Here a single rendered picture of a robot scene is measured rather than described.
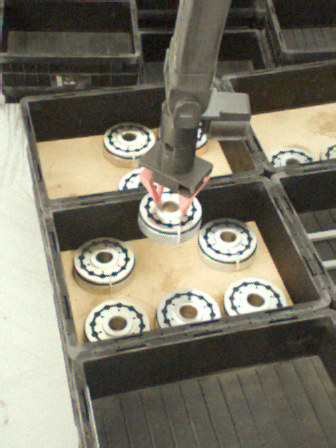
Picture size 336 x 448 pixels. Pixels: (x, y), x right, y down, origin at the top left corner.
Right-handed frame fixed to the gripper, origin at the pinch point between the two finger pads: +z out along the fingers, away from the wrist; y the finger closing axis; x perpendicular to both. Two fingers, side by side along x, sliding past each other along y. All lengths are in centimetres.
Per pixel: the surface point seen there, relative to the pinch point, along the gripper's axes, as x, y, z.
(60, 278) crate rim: 20.1, 7.4, 3.9
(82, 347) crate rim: 28.5, -2.8, 3.7
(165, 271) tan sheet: 2.6, -1.6, 13.4
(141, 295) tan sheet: 9.4, -0.9, 13.5
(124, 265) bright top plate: 7.5, 3.8, 10.7
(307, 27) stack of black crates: -135, 27, 46
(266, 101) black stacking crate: -46.8, 3.9, 10.1
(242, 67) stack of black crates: -121, 40, 58
